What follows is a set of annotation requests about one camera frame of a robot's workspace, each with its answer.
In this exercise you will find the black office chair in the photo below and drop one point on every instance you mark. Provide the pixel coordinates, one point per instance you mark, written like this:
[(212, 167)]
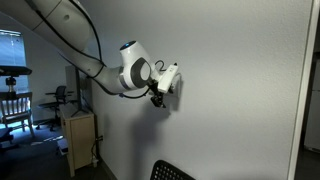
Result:
[(60, 91)]

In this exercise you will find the white box on floor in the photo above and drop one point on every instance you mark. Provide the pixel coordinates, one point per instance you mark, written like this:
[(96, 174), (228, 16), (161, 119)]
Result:
[(62, 146)]

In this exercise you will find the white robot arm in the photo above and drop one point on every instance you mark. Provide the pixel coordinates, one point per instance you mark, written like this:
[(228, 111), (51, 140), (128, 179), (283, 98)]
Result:
[(66, 26)]

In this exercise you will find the black camera on tripod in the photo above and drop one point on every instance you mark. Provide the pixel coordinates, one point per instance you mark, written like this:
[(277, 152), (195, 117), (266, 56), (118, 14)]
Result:
[(15, 70)]

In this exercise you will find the white double switch plate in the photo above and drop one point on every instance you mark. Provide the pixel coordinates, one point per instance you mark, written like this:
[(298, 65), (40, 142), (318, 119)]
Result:
[(178, 85)]

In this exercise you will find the black stand base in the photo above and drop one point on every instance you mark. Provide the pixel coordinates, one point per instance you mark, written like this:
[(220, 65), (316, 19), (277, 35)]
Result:
[(6, 136)]

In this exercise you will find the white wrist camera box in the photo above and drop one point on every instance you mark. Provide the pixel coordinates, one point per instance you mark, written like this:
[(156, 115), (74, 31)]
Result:
[(167, 78)]

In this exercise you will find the wooden slat chair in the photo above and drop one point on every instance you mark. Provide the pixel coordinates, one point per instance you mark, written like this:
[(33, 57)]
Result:
[(15, 108)]

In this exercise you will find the black monitor on stand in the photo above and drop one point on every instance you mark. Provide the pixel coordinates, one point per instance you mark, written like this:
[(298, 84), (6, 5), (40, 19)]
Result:
[(71, 83)]

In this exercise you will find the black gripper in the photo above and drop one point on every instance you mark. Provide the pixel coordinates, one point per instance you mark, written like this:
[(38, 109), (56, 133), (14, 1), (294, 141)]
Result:
[(156, 89)]

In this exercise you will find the light wooden cabinet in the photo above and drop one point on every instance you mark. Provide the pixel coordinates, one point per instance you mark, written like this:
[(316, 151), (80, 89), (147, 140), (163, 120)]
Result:
[(80, 140)]

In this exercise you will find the white wall corner trim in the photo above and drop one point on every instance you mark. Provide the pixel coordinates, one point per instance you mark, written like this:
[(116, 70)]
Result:
[(301, 100)]

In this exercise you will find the window blind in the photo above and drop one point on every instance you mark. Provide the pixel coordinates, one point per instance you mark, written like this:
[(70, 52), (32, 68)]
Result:
[(11, 50)]

